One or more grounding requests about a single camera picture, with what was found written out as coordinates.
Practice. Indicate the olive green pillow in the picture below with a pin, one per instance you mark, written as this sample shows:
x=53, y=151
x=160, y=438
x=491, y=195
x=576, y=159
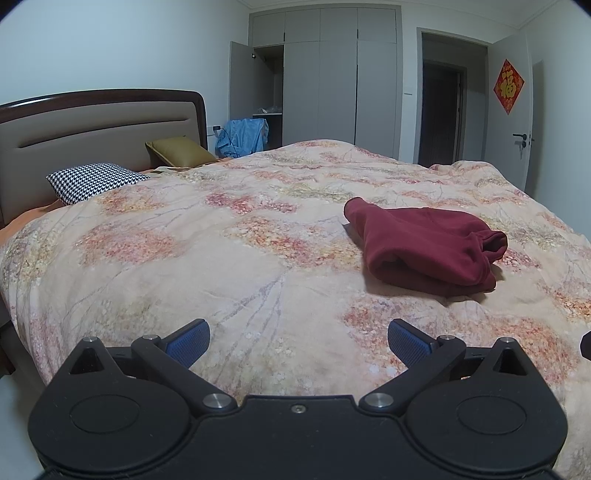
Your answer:
x=180, y=151

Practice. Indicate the red diamond door decoration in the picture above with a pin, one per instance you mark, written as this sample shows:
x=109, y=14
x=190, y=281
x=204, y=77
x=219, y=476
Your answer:
x=509, y=86

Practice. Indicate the maroon long-sleeve sweater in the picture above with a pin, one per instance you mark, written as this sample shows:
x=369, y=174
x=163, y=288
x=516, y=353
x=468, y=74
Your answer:
x=425, y=244

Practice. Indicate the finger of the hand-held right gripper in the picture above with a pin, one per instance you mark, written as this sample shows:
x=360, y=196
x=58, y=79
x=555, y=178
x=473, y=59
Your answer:
x=586, y=346

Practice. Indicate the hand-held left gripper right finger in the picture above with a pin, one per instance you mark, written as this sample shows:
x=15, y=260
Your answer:
x=408, y=344

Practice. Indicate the grey wardrobe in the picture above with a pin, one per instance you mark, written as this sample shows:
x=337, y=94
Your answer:
x=332, y=83

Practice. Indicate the beige bed headboard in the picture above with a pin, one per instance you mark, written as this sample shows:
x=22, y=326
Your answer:
x=92, y=129

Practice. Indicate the white door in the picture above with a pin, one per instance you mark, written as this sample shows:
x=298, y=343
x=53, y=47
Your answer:
x=508, y=138

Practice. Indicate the orange bed sheet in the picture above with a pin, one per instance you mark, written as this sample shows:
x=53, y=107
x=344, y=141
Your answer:
x=27, y=217

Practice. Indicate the blue garment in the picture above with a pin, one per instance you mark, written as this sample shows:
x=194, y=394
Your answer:
x=240, y=138

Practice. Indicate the floral duvet bed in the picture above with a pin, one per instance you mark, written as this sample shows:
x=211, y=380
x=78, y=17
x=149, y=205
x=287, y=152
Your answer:
x=207, y=258

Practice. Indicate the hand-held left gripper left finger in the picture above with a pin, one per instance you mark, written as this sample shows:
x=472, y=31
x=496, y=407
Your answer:
x=190, y=344

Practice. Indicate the houndstooth pillow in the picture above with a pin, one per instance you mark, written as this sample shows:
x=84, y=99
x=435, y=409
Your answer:
x=92, y=182

